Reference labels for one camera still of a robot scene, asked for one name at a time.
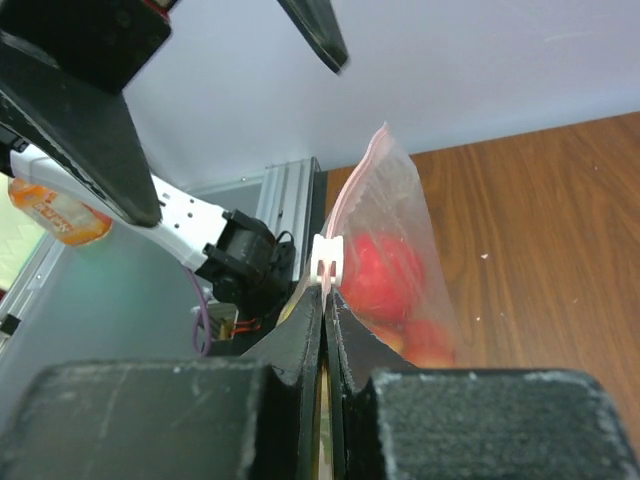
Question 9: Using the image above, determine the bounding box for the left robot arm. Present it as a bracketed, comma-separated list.
[1, 1, 286, 316]

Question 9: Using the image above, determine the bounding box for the red fake apple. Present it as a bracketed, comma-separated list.
[340, 233, 426, 324]

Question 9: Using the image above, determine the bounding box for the aluminium frame rail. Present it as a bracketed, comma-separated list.
[256, 158, 319, 300]

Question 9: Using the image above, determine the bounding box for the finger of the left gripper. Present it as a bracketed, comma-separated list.
[278, 0, 348, 74]
[1, 33, 161, 228]

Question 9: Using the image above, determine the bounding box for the orange snack packet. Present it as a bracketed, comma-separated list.
[7, 178, 112, 247]

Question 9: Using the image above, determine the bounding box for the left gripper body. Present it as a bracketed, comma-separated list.
[1, 0, 173, 94]

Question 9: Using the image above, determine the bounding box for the clear zip top bag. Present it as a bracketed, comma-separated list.
[320, 125, 459, 368]

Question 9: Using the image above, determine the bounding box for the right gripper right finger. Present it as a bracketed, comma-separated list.
[324, 292, 639, 479]

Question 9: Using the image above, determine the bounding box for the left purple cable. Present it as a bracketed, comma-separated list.
[182, 267, 214, 357]

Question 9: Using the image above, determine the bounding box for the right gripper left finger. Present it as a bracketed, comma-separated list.
[1, 287, 321, 479]

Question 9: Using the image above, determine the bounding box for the white bag zip slider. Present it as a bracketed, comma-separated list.
[309, 234, 345, 286]

